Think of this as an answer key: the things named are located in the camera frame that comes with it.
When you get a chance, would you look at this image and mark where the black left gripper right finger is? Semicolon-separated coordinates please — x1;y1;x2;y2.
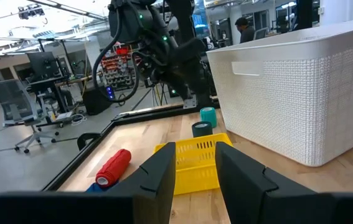
215;141;353;224

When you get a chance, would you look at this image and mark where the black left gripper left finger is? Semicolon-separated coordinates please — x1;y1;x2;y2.
0;142;177;224

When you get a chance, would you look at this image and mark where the red bandage roll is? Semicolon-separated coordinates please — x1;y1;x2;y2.
95;148;133;189

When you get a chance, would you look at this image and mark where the blue scrub shirt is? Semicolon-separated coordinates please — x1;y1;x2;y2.
85;182;120;193

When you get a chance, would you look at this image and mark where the black bandage roll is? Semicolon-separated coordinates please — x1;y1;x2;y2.
191;121;214;138

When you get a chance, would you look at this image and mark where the small green block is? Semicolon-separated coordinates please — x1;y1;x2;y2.
199;106;218;128

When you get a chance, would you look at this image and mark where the small yellow plastic basket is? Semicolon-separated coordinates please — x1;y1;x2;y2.
153;133;233;196

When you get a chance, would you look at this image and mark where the large white plastic basket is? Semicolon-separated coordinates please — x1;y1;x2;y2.
206;16;353;167

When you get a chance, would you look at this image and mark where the parts shelf with red bins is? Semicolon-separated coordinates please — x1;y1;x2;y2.
100;43;141;91

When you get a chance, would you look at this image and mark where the black computer tower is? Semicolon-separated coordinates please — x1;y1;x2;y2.
82;83;115;116

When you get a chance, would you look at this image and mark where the black computer monitor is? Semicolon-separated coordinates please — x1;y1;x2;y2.
26;51;61;82

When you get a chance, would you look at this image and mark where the black standing desk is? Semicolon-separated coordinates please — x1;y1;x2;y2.
28;74;95;114

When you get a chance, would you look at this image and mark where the person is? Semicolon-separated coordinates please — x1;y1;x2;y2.
234;17;257;44

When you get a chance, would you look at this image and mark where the grey mesh office chair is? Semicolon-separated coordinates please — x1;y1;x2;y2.
0;79;60;154

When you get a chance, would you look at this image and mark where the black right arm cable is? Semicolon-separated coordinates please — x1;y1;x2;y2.
92;7;141;103

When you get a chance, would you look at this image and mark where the ceiling camera rig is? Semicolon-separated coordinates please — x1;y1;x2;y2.
17;3;45;21

